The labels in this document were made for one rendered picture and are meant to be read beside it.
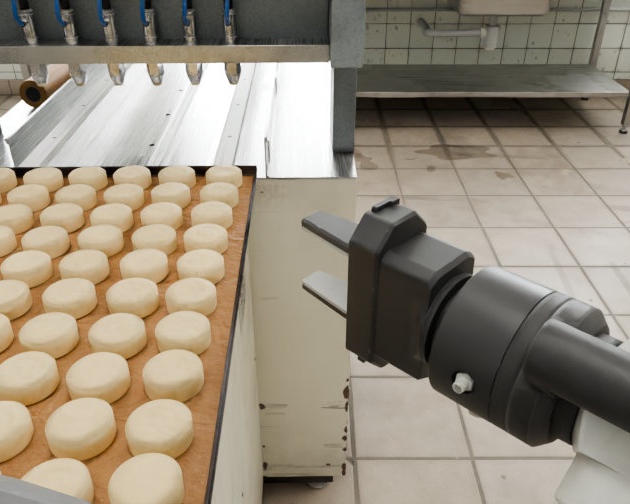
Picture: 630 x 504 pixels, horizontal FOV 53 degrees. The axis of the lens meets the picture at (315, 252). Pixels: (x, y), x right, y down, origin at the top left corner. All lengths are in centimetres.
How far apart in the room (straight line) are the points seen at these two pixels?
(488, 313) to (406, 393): 150
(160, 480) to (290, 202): 69
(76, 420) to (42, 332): 12
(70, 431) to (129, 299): 17
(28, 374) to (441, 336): 35
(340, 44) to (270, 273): 43
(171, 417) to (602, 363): 32
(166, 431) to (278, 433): 94
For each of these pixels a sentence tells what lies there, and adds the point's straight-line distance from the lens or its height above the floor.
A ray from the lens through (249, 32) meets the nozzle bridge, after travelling 107.
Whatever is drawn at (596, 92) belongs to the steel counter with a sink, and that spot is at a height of 23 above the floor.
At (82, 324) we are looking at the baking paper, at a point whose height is 90.
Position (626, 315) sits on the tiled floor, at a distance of 236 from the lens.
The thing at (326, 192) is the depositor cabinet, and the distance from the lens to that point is 107.
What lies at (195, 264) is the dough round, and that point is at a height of 92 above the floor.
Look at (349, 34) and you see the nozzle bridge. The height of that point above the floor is 107.
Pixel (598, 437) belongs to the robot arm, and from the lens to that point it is 35.
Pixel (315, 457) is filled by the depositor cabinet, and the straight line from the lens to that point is 148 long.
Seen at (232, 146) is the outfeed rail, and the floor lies 90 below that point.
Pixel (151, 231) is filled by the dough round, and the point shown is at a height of 92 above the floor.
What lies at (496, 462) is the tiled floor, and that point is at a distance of 173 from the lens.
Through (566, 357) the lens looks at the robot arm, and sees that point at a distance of 33.
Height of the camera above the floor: 128
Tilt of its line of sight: 31 degrees down
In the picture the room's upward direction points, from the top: straight up
